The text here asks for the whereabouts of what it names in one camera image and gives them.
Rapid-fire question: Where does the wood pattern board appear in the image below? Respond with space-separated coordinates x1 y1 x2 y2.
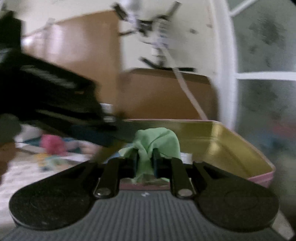
22 11 121 104

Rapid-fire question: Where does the green cloth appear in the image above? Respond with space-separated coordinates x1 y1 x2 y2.
118 128 181 184

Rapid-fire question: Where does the pink fluffy ball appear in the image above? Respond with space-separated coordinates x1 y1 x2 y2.
40 134 67 156

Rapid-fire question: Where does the white power strip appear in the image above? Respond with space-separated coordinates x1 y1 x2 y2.
124 0 172 56

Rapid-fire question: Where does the pink tin box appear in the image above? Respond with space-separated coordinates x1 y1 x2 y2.
119 119 275 187

